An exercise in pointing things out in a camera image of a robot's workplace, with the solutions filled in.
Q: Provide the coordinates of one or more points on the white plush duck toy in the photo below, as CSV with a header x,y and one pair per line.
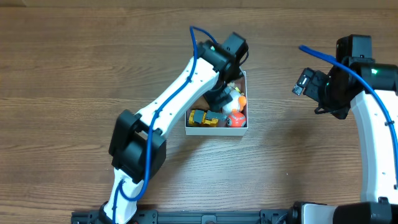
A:
x,y
237,104

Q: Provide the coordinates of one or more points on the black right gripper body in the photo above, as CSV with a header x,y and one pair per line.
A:
x,y
333,111

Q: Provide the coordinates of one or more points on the red grey toy ball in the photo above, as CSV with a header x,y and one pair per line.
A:
x,y
236,120

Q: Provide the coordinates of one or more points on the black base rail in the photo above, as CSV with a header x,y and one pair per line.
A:
x,y
259,217

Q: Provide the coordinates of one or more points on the white box pink interior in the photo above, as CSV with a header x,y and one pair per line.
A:
x,y
220,130

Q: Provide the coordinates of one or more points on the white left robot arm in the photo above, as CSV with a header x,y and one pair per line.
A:
x,y
138,146

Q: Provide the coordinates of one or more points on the yellow wooden rattle drum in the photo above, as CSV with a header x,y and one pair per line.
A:
x,y
234,86

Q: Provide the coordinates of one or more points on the yellow toy excavator truck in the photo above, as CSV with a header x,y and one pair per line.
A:
x,y
205,118

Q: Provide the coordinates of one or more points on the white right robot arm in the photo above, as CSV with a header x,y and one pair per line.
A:
x,y
356,83

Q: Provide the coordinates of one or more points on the brown plush bear toy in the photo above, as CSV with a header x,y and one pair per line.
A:
x,y
201,104

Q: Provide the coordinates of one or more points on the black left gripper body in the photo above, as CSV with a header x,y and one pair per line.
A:
x,y
219,96

